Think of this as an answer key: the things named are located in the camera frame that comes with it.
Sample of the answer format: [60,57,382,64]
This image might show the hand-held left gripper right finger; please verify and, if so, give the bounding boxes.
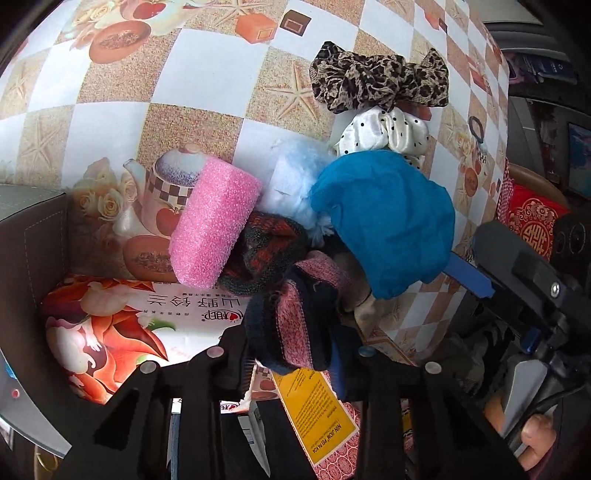
[358,346,527,480]

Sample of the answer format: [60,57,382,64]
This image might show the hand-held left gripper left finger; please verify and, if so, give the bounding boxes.
[60,329,254,480]

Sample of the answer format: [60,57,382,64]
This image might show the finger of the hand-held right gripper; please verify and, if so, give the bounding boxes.
[517,318,561,356]
[445,220,561,305]

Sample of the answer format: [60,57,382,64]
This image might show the beige towel cloth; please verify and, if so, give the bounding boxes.
[332,251,384,333]

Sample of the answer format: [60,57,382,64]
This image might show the pink navy knit sock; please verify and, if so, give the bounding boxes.
[244,251,365,374]

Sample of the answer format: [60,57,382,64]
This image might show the dark brown box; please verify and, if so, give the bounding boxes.
[0,185,93,462]

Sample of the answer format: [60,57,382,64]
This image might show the person's right hand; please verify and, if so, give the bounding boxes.
[485,392,557,469]

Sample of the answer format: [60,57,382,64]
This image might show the yellow paper tag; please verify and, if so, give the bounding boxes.
[271,368,360,455]

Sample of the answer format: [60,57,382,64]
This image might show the pink patterned box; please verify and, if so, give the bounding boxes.
[314,401,416,480]

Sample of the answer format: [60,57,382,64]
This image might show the red embroidered cushion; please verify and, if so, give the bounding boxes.
[496,182,571,261]

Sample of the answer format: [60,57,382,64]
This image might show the floral tissue packet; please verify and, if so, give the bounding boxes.
[41,274,259,404]

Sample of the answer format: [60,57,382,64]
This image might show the wooden chair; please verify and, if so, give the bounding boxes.
[503,159,573,208]

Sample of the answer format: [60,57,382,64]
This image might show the red grey knit sock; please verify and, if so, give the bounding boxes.
[217,212,310,296]

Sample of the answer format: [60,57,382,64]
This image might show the pink sponge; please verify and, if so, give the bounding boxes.
[168,157,263,288]

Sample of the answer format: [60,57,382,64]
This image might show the dark monitor screen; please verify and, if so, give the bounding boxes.
[567,121,591,197]

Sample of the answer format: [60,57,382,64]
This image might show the white polka dot scrunchie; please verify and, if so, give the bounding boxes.
[333,106,430,169]

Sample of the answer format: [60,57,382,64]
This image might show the grey plastic panel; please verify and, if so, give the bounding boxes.
[0,348,72,457]

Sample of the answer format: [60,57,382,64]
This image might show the light blue fluffy cloth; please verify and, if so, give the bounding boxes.
[256,137,340,247]

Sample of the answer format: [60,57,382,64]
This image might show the leopard print scrunchie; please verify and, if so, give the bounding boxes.
[309,41,450,115]

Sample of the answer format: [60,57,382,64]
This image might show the checkered printed tablecloth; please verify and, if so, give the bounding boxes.
[0,0,511,370]

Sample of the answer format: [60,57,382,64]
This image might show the black hair tie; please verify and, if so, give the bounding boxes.
[468,115,488,155]

